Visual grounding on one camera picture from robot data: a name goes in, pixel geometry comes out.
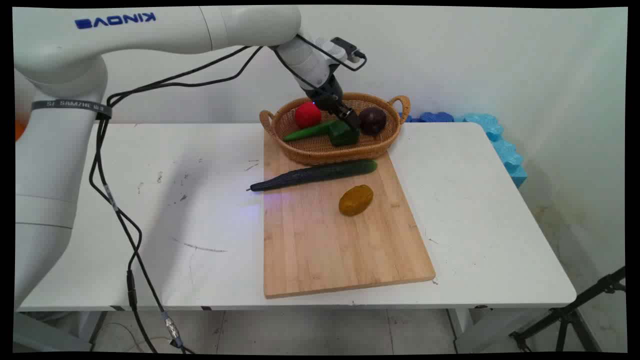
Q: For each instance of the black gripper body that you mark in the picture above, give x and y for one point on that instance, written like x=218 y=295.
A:
x=326 y=94

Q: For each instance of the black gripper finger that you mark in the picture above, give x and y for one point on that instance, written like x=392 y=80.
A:
x=342 y=114
x=354 y=122

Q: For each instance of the yellow brown toy potato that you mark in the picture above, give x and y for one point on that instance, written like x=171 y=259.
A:
x=356 y=200

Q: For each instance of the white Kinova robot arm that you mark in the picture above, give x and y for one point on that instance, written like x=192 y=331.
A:
x=70 y=150

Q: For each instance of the dark purple toy fruit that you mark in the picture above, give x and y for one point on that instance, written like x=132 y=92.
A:
x=373 y=120

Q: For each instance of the red tomato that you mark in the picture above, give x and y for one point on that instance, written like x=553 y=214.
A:
x=307 y=114

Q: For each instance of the slim green toy chili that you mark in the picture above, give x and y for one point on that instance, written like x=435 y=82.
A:
x=307 y=132

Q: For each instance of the long dark green cucumber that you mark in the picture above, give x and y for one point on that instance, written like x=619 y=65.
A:
x=315 y=175

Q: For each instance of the dark blue foam piece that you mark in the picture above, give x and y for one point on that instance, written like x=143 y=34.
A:
x=432 y=117

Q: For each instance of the bamboo cutting board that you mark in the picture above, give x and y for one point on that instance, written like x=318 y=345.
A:
x=335 y=240

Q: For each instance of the light blue foam piece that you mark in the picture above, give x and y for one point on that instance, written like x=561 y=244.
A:
x=505 y=150

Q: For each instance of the black tripod stand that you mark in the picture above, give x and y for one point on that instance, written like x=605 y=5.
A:
x=570 y=315

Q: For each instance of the grey table leg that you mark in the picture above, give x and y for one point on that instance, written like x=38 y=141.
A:
x=50 y=332

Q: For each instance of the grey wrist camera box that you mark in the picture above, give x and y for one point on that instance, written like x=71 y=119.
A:
x=344 y=49

